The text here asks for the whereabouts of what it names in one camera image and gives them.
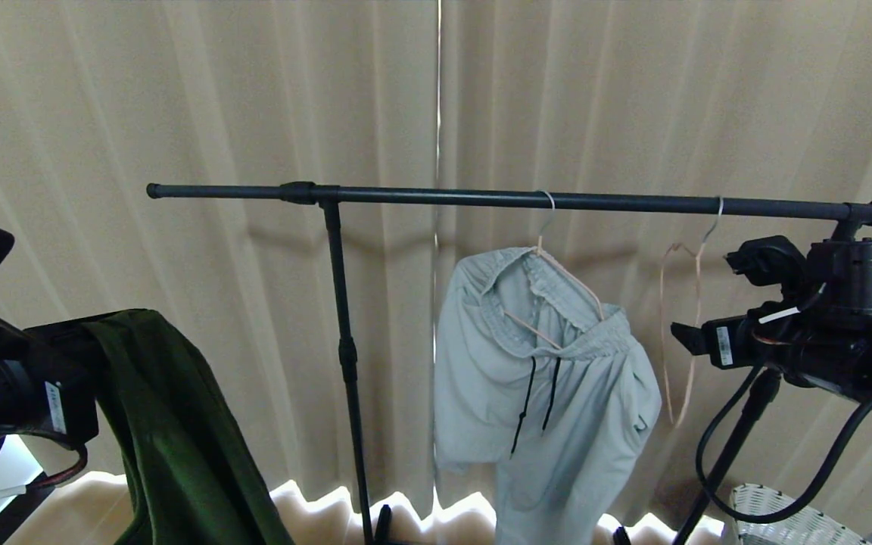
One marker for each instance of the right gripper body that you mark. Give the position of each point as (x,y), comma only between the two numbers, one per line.
(822,352)

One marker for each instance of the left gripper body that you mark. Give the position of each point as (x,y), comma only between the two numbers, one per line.
(20,378)

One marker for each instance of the pink clothes hanger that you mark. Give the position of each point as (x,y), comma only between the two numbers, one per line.
(697,288)
(572,278)

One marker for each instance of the green garment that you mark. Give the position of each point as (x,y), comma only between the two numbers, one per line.
(179,439)

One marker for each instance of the pale grey shorts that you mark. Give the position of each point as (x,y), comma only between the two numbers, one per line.
(557,424)

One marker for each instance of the white laundry basket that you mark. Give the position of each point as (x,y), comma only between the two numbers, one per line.
(784,522)

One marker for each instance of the black clothes rack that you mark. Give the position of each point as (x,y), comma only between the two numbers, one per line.
(481,198)

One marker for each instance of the beige curtain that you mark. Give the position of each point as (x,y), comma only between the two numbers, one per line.
(179,91)

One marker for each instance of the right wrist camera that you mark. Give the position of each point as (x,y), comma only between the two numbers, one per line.
(765,261)

